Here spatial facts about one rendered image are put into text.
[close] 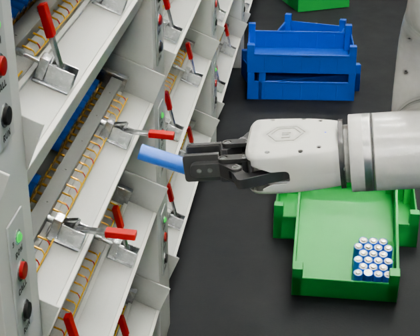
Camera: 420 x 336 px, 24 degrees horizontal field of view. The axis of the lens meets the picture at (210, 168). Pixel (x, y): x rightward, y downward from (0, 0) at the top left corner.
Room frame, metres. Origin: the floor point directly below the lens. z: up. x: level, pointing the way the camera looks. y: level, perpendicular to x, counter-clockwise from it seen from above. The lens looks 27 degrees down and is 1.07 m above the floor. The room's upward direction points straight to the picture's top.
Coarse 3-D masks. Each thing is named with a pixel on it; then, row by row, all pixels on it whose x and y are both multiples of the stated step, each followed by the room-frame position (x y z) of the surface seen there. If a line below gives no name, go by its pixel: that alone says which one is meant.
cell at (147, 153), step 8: (144, 144) 0.97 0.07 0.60; (144, 152) 0.96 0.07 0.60; (152, 152) 0.96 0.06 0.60; (160, 152) 0.96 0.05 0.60; (168, 152) 0.97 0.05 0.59; (144, 160) 0.96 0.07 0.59; (152, 160) 0.96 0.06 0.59; (160, 160) 0.96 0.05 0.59; (168, 160) 0.96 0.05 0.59; (176, 160) 0.96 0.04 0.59; (168, 168) 0.96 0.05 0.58; (176, 168) 0.96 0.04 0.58
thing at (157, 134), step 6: (126, 126) 1.21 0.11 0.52; (132, 132) 1.21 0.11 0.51; (138, 132) 1.21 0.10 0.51; (144, 132) 1.21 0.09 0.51; (150, 132) 1.20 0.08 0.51; (156, 132) 1.21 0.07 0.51; (162, 132) 1.21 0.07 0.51; (168, 132) 1.21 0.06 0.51; (174, 132) 1.21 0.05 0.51; (156, 138) 1.20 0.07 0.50; (162, 138) 1.20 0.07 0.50; (168, 138) 1.20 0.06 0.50
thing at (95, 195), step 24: (120, 72) 1.37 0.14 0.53; (144, 72) 1.37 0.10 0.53; (96, 96) 1.32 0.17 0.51; (144, 96) 1.37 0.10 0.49; (120, 120) 1.28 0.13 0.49; (144, 120) 1.30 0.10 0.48; (48, 168) 1.09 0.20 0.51; (96, 168) 1.13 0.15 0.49; (120, 168) 1.15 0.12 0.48; (72, 192) 1.05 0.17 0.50; (96, 192) 1.07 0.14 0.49; (72, 216) 1.00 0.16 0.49; (96, 216) 1.02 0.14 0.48; (48, 240) 0.94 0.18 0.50; (48, 264) 0.90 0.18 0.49; (72, 264) 0.91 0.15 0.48; (48, 288) 0.86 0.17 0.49; (48, 312) 0.77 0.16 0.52
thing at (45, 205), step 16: (112, 80) 1.34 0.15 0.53; (112, 96) 1.29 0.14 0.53; (96, 112) 1.23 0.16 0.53; (112, 112) 1.27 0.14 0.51; (96, 128) 1.19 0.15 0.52; (80, 144) 1.13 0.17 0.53; (96, 144) 1.17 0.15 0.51; (64, 160) 1.08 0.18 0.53; (64, 176) 1.04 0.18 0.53; (48, 192) 0.99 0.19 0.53; (64, 192) 1.03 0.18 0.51; (48, 208) 0.96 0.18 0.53; (32, 224) 0.92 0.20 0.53
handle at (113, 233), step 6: (78, 222) 0.95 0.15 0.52; (78, 228) 0.95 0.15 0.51; (84, 228) 0.95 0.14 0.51; (90, 228) 0.95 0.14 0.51; (96, 228) 0.95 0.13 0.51; (102, 228) 0.95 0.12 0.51; (108, 228) 0.95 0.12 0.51; (114, 228) 0.95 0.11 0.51; (120, 228) 0.95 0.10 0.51; (96, 234) 0.94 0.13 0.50; (102, 234) 0.94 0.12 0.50; (108, 234) 0.94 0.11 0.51; (114, 234) 0.94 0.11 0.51; (120, 234) 0.94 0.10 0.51; (126, 234) 0.94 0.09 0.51; (132, 234) 0.94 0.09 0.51; (132, 240) 0.94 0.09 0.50
